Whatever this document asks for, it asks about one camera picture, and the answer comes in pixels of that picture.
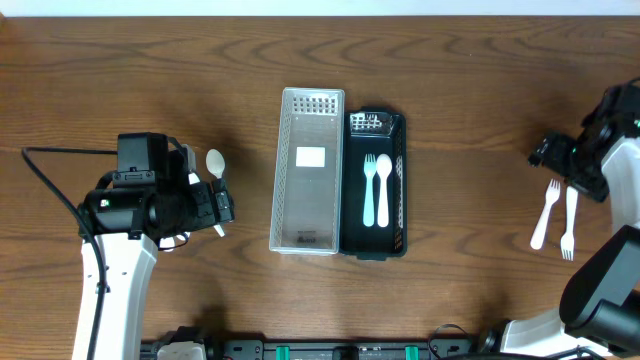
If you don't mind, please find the white label sticker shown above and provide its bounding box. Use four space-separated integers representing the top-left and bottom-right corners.
295 147 326 168

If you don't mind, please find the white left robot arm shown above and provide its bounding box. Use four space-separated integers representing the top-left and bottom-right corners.
72 173 234 359

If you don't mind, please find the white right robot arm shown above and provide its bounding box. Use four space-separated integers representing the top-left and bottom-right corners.
478 115 639 359

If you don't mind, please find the beige plastic spoon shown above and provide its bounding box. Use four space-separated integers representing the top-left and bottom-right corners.
206 149 228 237

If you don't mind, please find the white plastic fork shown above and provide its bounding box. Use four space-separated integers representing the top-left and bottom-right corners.
560 186 579 261

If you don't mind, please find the pink plastic fork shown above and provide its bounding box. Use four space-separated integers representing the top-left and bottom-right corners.
530 179 561 250

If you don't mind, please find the mint green plastic fork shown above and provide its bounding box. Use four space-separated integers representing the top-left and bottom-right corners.
362 154 376 227

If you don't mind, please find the clear plastic basket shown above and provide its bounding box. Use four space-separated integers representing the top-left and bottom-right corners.
269 87 345 256

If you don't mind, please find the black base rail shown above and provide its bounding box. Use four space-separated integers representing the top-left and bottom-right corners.
140 325 601 360

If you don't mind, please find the black plastic basket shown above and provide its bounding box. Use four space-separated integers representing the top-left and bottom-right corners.
339 107 408 261

